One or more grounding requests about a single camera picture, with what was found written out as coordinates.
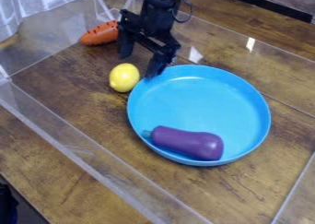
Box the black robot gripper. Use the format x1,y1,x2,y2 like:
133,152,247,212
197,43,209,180
117,0,180,79

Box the yellow toy lemon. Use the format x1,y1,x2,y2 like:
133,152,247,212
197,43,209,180
108,63,140,92

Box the blue round plastic tray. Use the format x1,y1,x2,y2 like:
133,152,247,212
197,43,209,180
127,65,271,167

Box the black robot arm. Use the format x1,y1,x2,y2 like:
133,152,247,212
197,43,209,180
117,0,192,79

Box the orange toy carrot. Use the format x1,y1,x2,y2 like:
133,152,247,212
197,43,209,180
80,20,119,45

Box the dark wooden baseboard strip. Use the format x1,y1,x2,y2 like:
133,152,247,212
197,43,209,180
238,0,312,23

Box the purple toy eggplant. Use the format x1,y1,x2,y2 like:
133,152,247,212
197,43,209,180
141,125,224,160

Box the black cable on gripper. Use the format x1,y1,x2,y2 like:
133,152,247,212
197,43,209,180
171,0,195,24

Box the clear acrylic enclosure wall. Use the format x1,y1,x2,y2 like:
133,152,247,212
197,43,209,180
0,0,315,224

